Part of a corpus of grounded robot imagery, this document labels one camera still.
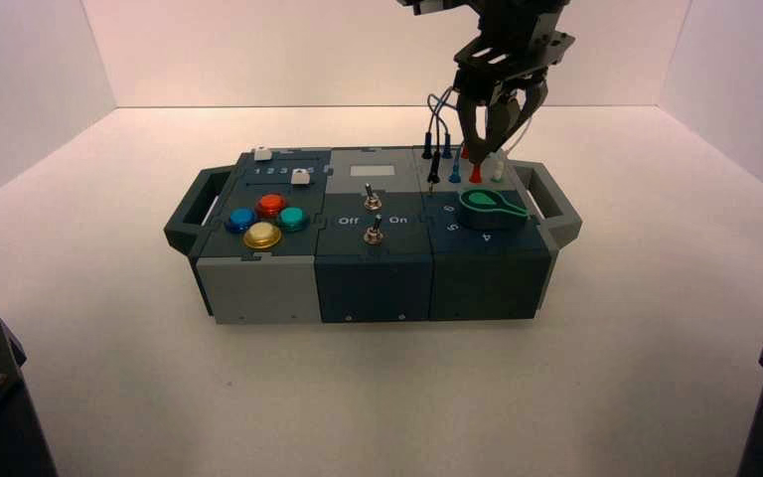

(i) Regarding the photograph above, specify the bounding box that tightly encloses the black jumper wire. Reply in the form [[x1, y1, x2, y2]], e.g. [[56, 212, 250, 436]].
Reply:
[[420, 91, 455, 194]]

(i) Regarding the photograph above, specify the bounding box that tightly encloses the green rotary knob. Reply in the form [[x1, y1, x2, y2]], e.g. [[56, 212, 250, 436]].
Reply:
[[458, 188, 530, 231]]

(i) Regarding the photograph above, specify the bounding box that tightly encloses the green round push button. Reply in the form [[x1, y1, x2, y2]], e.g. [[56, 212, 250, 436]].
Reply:
[[277, 206, 311, 234]]

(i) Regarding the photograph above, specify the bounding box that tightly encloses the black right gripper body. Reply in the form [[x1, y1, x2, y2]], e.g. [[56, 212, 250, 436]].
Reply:
[[452, 16, 577, 100]]

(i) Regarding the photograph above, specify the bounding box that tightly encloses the yellow round push button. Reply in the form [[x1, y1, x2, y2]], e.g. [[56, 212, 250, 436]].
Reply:
[[242, 222, 283, 251]]

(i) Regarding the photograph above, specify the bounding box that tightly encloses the white jumper wire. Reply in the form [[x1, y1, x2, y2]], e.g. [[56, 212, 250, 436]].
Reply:
[[488, 124, 531, 184]]

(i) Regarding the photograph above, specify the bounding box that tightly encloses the grey and teal control box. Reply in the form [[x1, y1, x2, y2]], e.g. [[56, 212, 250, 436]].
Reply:
[[163, 145, 583, 325]]

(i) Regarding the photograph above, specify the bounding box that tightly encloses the red jumper wire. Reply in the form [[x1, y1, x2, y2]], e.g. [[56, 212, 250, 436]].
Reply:
[[460, 144, 486, 185]]

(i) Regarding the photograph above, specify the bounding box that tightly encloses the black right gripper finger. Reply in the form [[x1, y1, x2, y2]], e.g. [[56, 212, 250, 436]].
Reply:
[[483, 81, 550, 165], [456, 86, 490, 167]]

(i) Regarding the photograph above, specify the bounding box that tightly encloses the red round push button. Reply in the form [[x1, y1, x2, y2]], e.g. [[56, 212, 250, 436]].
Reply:
[[254, 193, 287, 221]]

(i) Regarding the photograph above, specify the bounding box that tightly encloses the blue jumper wire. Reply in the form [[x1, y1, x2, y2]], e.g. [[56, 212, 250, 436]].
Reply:
[[427, 86, 465, 185]]

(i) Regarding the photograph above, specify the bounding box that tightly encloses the blue round push button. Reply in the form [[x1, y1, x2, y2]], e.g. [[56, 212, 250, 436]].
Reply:
[[225, 208, 259, 236]]

